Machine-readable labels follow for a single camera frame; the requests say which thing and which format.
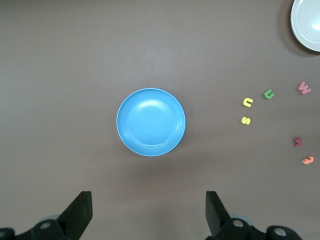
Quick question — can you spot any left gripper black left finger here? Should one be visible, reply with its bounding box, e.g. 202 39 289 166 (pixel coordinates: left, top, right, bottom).
0 190 94 240

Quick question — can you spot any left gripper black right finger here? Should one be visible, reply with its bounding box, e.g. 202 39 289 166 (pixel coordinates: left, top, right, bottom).
205 191 304 240

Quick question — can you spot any orange foam letter t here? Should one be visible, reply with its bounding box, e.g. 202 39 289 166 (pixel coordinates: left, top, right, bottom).
301 155 315 166

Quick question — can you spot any blue plate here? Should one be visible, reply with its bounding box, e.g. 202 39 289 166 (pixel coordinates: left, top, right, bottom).
116 87 187 157

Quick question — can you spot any pink foam letter w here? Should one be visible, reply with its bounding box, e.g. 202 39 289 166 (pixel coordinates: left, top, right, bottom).
297 81 312 95

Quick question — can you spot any white plate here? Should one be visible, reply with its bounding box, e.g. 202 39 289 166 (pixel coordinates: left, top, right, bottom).
290 0 320 53

